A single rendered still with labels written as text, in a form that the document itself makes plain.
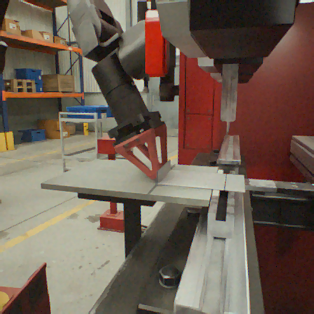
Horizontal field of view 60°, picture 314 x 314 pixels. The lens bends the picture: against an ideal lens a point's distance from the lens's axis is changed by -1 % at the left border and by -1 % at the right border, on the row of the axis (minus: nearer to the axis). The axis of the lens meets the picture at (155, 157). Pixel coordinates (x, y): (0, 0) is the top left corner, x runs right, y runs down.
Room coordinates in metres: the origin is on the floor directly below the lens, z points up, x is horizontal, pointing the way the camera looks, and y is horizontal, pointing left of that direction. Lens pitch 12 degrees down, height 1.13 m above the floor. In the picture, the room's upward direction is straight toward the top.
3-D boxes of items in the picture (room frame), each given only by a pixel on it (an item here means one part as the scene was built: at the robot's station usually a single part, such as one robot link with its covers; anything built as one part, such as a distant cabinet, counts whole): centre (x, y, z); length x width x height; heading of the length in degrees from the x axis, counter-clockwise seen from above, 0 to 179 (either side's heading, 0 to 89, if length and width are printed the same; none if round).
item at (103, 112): (3.74, 0.89, 0.92); 0.50 x 0.36 x 0.18; 65
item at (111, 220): (2.28, 0.37, 0.41); 0.25 x 0.20 x 0.83; 74
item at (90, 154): (3.89, 0.81, 0.47); 0.90 x 0.66 x 0.95; 155
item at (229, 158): (0.95, -0.26, 0.92); 0.50 x 0.06 x 0.10; 164
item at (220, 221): (0.39, -0.10, 0.99); 0.20 x 0.03 x 0.03; 164
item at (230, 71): (0.42, -0.11, 1.13); 0.10 x 0.02 x 0.10; 164
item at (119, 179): (0.46, 0.03, 1.00); 0.26 x 0.18 x 0.01; 74
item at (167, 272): (0.30, -0.02, 0.91); 0.03 x 0.03 x 0.02
